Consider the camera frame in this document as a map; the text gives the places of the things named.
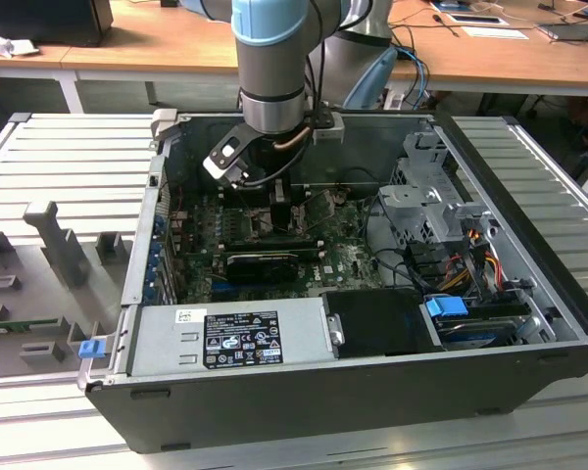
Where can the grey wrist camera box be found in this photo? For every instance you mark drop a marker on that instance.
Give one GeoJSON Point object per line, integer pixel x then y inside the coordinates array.
{"type": "Point", "coordinates": [329, 129]}

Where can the black open PC case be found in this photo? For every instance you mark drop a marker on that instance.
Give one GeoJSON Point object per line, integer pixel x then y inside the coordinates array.
{"type": "Point", "coordinates": [274, 406]}

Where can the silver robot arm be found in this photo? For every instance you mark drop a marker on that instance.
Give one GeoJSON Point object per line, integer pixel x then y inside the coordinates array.
{"type": "Point", "coordinates": [269, 73]}

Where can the black plastic shroud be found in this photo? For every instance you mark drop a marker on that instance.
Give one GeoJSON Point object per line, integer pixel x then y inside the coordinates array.
{"type": "Point", "coordinates": [382, 323]}

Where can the white power strip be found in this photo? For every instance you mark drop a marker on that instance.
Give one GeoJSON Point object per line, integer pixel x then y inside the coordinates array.
{"type": "Point", "coordinates": [394, 100]}

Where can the green motherboard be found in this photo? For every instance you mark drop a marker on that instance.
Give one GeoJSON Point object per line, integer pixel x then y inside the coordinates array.
{"type": "Point", "coordinates": [343, 264]}

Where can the black graphics card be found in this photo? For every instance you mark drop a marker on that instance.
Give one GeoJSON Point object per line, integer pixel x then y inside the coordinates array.
{"type": "Point", "coordinates": [262, 269]}

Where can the grey parts rack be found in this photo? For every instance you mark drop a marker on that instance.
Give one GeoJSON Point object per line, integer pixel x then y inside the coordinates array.
{"type": "Point", "coordinates": [44, 294]}

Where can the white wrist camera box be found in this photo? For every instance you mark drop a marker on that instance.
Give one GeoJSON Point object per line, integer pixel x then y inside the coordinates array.
{"type": "Point", "coordinates": [220, 164]}

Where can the round coin cell battery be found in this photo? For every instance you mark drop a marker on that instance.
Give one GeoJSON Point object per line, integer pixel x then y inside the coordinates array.
{"type": "Point", "coordinates": [340, 197]}

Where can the white paper sheet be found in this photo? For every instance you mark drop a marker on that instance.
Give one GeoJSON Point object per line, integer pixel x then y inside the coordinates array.
{"type": "Point", "coordinates": [495, 33]}

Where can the black RAM slot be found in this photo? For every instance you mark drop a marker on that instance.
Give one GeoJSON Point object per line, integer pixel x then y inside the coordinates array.
{"type": "Point", "coordinates": [304, 245]}
{"type": "Point", "coordinates": [308, 255]}

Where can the grey notebook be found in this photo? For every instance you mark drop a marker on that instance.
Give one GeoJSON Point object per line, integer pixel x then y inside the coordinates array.
{"type": "Point", "coordinates": [568, 32]}

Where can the black monitor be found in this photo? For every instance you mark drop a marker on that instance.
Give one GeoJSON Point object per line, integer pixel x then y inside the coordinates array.
{"type": "Point", "coordinates": [44, 22]}

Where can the grey plastic case latch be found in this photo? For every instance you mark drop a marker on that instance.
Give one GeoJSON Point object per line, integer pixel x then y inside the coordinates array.
{"type": "Point", "coordinates": [164, 122]}

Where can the green RAM stick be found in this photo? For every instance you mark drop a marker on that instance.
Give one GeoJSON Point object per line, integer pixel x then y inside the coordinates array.
{"type": "Point", "coordinates": [19, 324]}

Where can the wooden desk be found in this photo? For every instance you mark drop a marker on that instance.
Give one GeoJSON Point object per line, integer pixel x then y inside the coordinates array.
{"type": "Point", "coordinates": [10, 63]}
{"type": "Point", "coordinates": [495, 59]}
{"type": "Point", "coordinates": [176, 44]}

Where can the blue plastic latch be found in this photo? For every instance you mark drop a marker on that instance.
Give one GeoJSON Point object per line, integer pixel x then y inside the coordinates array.
{"type": "Point", "coordinates": [90, 350]}

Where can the silver metal drive cage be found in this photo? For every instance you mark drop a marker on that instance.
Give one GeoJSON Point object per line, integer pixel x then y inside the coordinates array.
{"type": "Point", "coordinates": [411, 201]}

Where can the crumpled white paper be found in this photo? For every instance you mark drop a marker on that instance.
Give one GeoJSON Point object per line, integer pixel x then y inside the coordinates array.
{"type": "Point", "coordinates": [10, 46]}

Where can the blue disk carrier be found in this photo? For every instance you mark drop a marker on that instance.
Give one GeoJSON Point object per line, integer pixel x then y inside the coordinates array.
{"type": "Point", "coordinates": [446, 309]}

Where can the silver topped green CPU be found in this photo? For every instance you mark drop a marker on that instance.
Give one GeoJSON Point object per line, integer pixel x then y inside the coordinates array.
{"type": "Point", "coordinates": [263, 222]}

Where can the white framed tablet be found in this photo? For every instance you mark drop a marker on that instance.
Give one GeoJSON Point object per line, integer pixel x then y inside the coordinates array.
{"type": "Point", "coordinates": [475, 19]}

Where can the silver power supply unit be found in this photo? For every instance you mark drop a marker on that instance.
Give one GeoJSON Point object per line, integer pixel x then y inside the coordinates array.
{"type": "Point", "coordinates": [161, 343]}

